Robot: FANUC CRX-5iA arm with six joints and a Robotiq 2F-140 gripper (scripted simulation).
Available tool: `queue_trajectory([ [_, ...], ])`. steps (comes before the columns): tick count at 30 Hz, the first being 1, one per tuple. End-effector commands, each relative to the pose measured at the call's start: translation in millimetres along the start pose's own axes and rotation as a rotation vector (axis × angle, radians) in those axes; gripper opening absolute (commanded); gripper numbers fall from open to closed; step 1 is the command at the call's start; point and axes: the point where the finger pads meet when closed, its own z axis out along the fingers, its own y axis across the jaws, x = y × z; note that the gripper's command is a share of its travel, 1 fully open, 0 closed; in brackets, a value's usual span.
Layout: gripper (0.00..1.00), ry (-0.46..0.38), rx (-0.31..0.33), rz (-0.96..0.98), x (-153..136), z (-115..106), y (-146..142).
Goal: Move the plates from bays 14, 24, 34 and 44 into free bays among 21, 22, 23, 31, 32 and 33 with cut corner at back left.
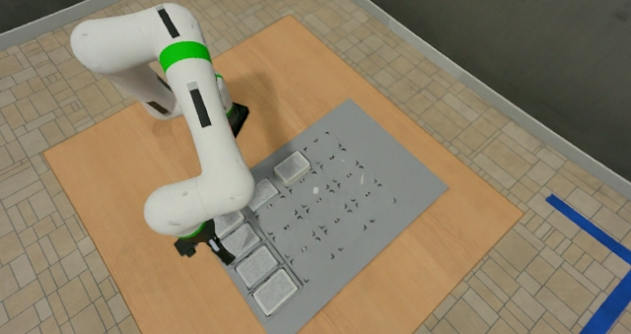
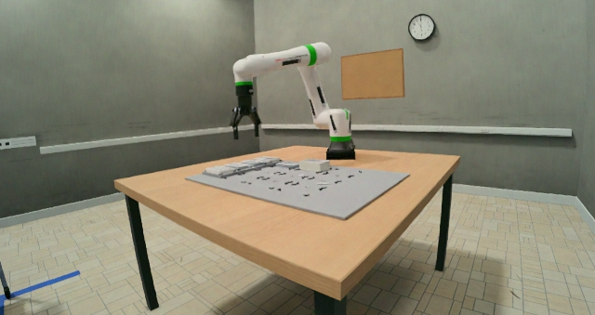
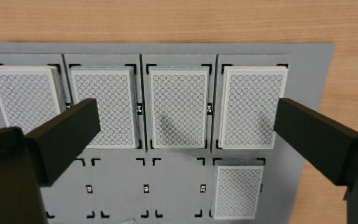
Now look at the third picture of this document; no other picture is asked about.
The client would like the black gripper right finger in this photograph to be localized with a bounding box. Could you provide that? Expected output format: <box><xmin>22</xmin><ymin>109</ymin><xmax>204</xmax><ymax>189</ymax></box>
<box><xmin>273</xmin><ymin>98</ymin><xmax>358</xmax><ymax>224</ymax></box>

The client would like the grey flat deck plate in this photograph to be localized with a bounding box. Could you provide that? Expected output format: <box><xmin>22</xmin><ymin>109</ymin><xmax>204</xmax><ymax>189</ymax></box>
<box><xmin>0</xmin><ymin>43</ymin><xmax>336</xmax><ymax>224</ymax></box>

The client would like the white well plate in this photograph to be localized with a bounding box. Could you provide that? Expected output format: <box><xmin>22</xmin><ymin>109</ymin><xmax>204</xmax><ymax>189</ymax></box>
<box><xmin>0</xmin><ymin>66</ymin><xmax>66</xmax><ymax>134</ymax></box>
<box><xmin>148</xmin><ymin>66</ymin><xmax>210</xmax><ymax>149</ymax></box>
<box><xmin>69</xmin><ymin>66</ymin><xmax>140</xmax><ymax>149</ymax></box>
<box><xmin>211</xmin><ymin>159</ymin><xmax>265</xmax><ymax>220</ymax></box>
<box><xmin>218</xmin><ymin>66</ymin><xmax>288</xmax><ymax>149</ymax></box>

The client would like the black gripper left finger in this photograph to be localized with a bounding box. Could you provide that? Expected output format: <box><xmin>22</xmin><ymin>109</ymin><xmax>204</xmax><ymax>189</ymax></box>
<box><xmin>0</xmin><ymin>98</ymin><xmax>101</xmax><ymax>224</ymax></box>

